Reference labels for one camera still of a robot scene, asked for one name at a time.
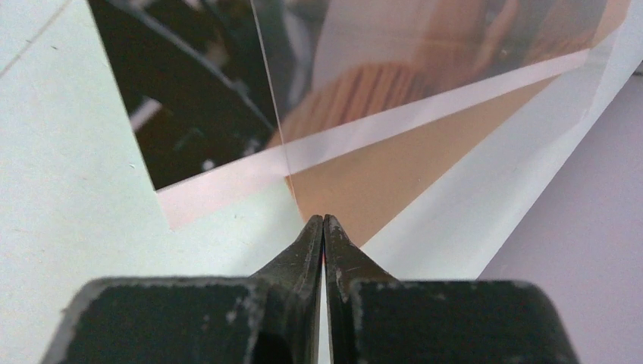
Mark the printed photo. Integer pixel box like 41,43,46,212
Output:
89,1,631,228

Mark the brown backing board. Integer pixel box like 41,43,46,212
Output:
288,78,552,246

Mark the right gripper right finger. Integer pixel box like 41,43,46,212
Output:
323,215,579,363

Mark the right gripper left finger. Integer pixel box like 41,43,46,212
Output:
42,215,324,363

